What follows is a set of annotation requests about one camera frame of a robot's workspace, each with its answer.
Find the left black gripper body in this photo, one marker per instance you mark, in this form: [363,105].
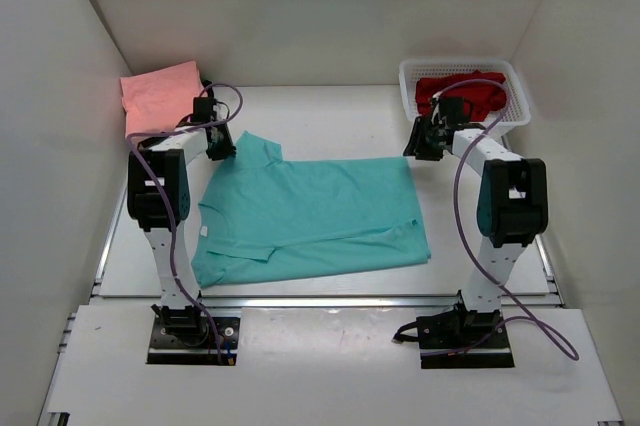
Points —
[223,130]

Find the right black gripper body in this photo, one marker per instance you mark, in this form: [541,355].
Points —
[427,147]

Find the teal t shirt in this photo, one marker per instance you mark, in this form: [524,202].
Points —
[266,219]

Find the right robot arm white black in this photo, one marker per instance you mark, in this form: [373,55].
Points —
[512,207]

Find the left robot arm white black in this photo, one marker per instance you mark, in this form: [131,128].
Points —
[159,200]

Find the red t shirt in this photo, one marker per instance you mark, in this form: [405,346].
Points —
[485,98]

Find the black folded t shirt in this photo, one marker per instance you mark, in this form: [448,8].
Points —
[207,90]

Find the white plastic basket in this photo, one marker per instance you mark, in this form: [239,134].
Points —
[516,112]

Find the pink folded t shirt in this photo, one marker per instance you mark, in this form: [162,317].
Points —
[157,101]

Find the aluminium rail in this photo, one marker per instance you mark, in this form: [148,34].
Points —
[326,302]

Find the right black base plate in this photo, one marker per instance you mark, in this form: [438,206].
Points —
[459,339]

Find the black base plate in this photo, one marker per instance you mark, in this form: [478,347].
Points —
[459,339]
[185,337]

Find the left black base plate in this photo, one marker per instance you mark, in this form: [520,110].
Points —
[185,337]

